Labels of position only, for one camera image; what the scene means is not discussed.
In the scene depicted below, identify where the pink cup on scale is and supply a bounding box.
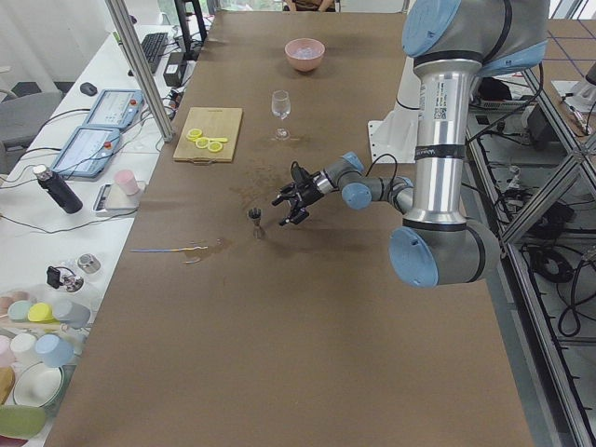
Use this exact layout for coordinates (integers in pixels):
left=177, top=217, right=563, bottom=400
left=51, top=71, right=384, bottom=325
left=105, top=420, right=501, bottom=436
left=114, top=169, right=140, bottom=196

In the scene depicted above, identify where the lemon slice near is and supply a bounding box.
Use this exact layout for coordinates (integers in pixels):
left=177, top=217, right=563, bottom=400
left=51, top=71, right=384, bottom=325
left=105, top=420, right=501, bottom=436
left=186, top=128, right=203, bottom=142

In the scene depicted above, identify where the bamboo cutting board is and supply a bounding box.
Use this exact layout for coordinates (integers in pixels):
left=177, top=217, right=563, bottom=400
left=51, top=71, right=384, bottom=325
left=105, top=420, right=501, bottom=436
left=173, top=107, right=243, bottom=163

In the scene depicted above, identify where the black keyboard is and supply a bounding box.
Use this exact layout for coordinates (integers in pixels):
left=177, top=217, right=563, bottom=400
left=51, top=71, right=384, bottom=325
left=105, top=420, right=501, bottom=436
left=141, top=33, right=169, bottom=74

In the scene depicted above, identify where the blue cup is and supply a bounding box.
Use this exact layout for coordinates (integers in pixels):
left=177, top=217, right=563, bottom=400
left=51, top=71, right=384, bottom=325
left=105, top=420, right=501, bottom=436
left=34, top=334, right=75, bottom=368

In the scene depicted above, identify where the pink bowl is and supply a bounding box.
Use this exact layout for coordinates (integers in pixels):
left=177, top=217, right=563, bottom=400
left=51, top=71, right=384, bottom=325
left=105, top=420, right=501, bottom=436
left=284, top=38, right=326, bottom=73

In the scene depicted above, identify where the clear wine glass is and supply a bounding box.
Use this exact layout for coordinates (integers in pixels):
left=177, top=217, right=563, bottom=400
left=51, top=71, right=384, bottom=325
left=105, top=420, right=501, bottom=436
left=271, top=89, right=291, bottom=141

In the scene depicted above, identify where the white bowl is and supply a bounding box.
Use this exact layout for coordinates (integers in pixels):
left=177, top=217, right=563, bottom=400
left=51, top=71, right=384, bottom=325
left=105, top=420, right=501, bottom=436
left=13, top=363, right=64, bottom=407

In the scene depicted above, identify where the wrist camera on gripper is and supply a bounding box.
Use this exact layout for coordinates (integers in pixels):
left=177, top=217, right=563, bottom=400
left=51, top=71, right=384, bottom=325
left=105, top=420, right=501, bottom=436
left=291, top=161, right=311, bottom=186

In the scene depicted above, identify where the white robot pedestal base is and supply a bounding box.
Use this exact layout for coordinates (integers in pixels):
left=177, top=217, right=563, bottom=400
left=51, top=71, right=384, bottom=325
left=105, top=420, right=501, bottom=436
left=368, top=56, right=421, bottom=164

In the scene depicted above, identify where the lemon slice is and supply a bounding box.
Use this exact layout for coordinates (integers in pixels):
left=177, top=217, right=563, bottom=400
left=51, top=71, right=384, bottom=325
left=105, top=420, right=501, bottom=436
left=186, top=128, right=203, bottom=142
left=195, top=137, right=210, bottom=149
left=207, top=142, right=224, bottom=153

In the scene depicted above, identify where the black thermos bottle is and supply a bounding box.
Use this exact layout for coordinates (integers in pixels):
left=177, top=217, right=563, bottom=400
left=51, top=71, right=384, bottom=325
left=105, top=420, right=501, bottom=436
left=33, top=164, right=83, bottom=214

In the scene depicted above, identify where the yellow cup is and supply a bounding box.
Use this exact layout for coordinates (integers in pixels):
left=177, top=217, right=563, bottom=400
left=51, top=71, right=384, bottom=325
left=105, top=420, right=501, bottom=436
left=27, top=303, right=56, bottom=323

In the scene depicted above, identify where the lemon slice middle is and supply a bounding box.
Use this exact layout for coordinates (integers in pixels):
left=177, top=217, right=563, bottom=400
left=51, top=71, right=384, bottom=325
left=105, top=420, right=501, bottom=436
left=195, top=137, right=210, bottom=149

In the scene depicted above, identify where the teach pendant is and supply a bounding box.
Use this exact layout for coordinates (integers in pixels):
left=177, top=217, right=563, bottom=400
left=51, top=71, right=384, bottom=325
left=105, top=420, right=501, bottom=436
left=84, top=88, right=144, bottom=130
left=51, top=126, right=121, bottom=180

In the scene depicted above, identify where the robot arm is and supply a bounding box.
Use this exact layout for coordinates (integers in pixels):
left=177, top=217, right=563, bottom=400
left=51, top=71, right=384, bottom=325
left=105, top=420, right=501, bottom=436
left=277, top=1, right=549, bottom=288

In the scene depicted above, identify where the teach pendant near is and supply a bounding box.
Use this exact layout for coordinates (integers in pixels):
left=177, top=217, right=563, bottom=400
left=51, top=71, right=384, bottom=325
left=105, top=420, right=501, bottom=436
left=51, top=126, right=121, bottom=180

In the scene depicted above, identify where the lemon slice far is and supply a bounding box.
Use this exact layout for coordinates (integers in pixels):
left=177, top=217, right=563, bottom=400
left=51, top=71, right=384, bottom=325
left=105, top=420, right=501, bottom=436
left=207, top=142, right=224, bottom=153

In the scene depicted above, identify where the teach pendant far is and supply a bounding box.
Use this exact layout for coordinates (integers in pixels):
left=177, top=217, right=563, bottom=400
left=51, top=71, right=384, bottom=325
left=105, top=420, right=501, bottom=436
left=84, top=88, right=144, bottom=130

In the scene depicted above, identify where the pile of clear ice cubes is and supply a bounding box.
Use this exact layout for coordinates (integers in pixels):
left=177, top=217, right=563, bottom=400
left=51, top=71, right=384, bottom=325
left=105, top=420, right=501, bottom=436
left=290, top=46, right=320, bottom=60

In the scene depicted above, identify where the black computer mouse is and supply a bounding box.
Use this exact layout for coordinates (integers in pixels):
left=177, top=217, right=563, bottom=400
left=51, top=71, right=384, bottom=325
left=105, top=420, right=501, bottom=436
left=79, top=82, right=98, bottom=97

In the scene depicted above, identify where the aluminium frame post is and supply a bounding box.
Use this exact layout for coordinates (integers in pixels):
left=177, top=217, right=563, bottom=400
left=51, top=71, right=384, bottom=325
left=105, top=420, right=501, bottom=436
left=105, top=0, right=174, bottom=142

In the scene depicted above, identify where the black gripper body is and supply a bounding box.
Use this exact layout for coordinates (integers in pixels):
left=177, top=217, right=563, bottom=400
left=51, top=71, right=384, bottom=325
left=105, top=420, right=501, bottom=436
left=297, top=171, right=328, bottom=207

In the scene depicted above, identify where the steel cocktail jigger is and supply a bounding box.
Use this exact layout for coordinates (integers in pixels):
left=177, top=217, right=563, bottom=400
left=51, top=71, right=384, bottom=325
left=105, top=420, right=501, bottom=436
left=248, top=208, right=264, bottom=239

